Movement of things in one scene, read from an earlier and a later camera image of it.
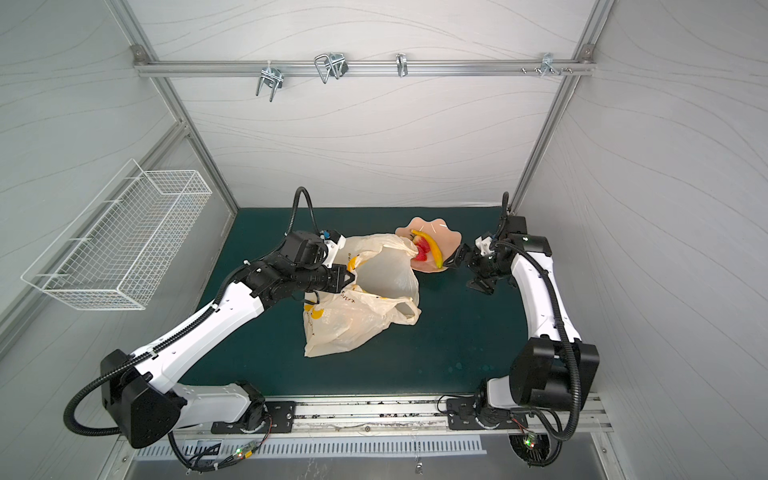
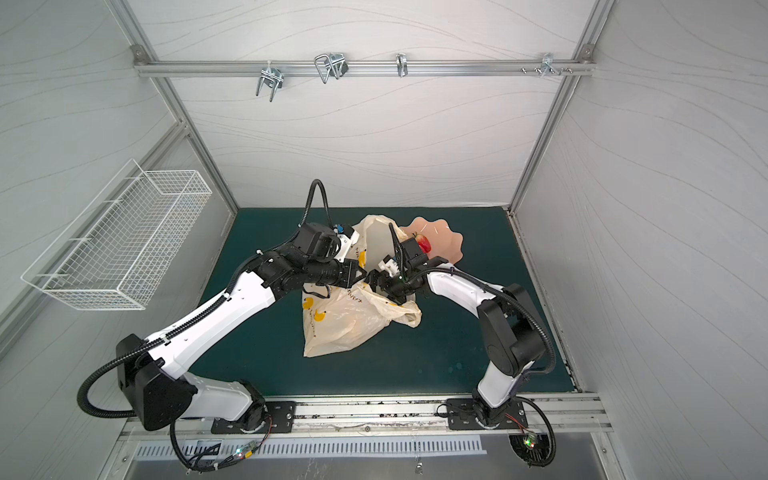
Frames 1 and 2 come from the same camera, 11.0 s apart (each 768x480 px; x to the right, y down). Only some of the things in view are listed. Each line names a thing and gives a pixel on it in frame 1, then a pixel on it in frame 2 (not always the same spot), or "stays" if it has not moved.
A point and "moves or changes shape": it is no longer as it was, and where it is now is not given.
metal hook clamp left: x=272 y=77 stays
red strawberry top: x=423 y=248 stays
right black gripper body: x=471 y=260 → x=384 y=282
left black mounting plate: x=279 y=417 stays
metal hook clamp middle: x=333 y=64 stays
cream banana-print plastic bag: x=384 y=292 moves or changes shape
